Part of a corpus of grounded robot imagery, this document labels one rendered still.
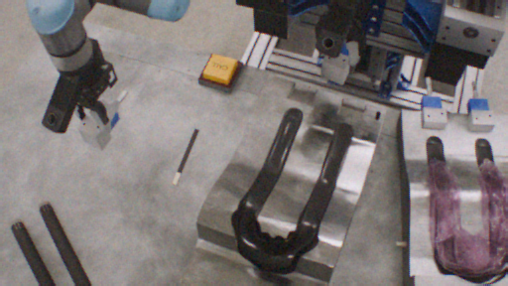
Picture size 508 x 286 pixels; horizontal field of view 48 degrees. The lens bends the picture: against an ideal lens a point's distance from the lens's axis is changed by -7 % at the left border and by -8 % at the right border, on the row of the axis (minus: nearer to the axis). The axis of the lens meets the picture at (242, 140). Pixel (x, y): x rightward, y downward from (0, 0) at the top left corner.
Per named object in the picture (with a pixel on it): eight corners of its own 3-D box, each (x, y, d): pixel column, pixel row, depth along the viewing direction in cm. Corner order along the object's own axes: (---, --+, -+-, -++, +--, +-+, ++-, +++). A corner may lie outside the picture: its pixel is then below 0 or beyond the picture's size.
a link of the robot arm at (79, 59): (68, 64, 96) (33, 48, 98) (75, 80, 99) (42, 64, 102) (95, 32, 99) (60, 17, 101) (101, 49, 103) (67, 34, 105)
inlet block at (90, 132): (119, 93, 128) (113, 78, 123) (138, 102, 126) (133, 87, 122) (83, 141, 122) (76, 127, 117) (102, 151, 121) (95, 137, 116)
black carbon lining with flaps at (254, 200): (286, 110, 127) (286, 83, 119) (359, 133, 124) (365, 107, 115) (221, 260, 112) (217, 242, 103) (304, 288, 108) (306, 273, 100)
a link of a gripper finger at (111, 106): (132, 117, 119) (113, 87, 112) (115, 140, 117) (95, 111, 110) (121, 113, 121) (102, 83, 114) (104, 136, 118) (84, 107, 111)
